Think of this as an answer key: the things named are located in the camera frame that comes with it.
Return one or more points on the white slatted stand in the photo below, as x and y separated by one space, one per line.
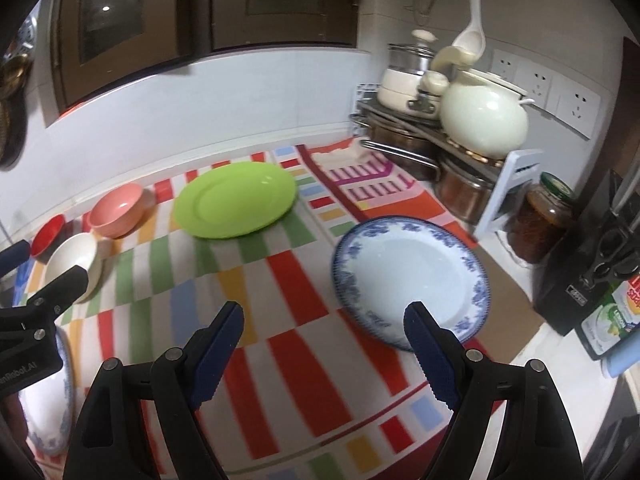
505 195

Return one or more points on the white wall socket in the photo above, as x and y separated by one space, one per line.
534 82
575 107
502 66

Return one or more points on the dark steel pot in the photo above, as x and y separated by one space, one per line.
400 142

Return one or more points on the cream white bowl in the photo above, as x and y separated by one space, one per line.
70 257

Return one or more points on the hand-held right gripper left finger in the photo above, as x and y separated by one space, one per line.
220 355

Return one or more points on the dish soap bottle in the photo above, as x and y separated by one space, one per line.
612 320

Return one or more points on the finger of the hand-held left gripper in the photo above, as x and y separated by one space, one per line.
60 287
15 256

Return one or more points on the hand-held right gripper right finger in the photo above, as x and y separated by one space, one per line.
430 355

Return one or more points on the pink bowl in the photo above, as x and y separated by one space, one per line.
120 212

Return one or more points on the dark framed window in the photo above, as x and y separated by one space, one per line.
200 10

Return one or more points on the green plate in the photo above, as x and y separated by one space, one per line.
235 200

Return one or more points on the cream cooking pot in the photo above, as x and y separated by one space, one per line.
400 90

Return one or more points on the red bowl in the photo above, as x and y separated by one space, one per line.
47 237

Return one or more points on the colourful striped cloth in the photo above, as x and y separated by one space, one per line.
295 285

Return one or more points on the brown mat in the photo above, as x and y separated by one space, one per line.
515 310

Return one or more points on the blue patterned white plate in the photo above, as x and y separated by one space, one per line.
50 410
410 275

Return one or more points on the large cream round pot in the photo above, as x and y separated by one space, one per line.
482 115

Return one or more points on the light blue container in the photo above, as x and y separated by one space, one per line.
622 360

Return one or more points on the glass jar with green lid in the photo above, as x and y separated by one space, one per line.
542 220

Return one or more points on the cream ladle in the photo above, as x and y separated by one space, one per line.
470 40

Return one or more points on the black knife block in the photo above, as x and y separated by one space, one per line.
595 260

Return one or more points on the steel steamer pot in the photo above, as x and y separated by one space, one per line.
410 57

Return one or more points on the shiny steel pot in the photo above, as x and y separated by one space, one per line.
462 190

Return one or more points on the black frying pan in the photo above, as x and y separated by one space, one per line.
12 135

